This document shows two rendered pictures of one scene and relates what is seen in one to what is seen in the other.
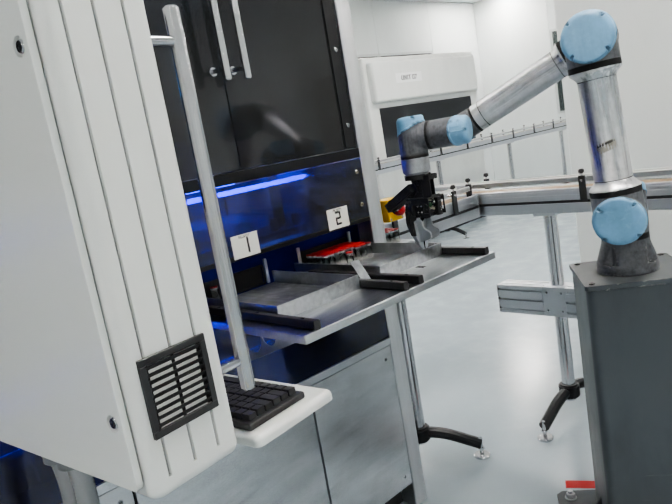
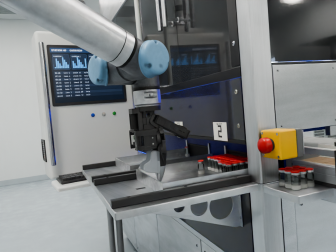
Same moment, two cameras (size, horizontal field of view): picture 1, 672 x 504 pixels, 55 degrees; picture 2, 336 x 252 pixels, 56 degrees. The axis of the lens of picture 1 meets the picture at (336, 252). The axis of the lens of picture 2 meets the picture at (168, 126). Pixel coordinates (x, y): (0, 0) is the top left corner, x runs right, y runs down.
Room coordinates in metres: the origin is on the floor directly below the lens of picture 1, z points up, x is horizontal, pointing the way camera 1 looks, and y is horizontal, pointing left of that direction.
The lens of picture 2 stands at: (2.09, -1.04, 1.11)
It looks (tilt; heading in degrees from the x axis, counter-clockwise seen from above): 3 degrees down; 111
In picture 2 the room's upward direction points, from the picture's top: 5 degrees counter-clockwise
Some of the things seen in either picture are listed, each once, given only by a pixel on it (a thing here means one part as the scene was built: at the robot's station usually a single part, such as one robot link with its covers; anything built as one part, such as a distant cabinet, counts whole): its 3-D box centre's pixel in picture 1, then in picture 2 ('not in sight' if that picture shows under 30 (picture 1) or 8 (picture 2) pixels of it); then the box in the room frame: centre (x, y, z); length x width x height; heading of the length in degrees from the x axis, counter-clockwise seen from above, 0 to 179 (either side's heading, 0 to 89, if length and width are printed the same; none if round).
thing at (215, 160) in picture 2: (345, 255); (222, 166); (1.87, -0.02, 0.90); 0.18 x 0.02 x 0.05; 132
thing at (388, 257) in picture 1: (366, 258); (198, 172); (1.81, -0.08, 0.90); 0.34 x 0.26 x 0.04; 43
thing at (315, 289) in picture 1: (275, 292); (161, 159); (1.58, 0.17, 0.90); 0.34 x 0.26 x 0.04; 43
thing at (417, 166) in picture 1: (416, 166); (147, 98); (1.73, -0.25, 1.14); 0.08 x 0.08 x 0.05
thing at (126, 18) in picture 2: not in sight; (129, 50); (1.16, 0.78, 1.51); 0.49 x 0.01 x 0.59; 133
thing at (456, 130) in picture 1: (450, 131); (116, 69); (1.69, -0.35, 1.22); 0.11 x 0.11 x 0.08; 62
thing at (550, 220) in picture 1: (560, 306); not in sight; (2.41, -0.83, 0.46); 0.09 x 0.09 x 0.77; 43
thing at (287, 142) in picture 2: (387, 209); (281, 143); (2.06, -0.19, 1.00); 0.08 x 0.07 x 0.07; 43
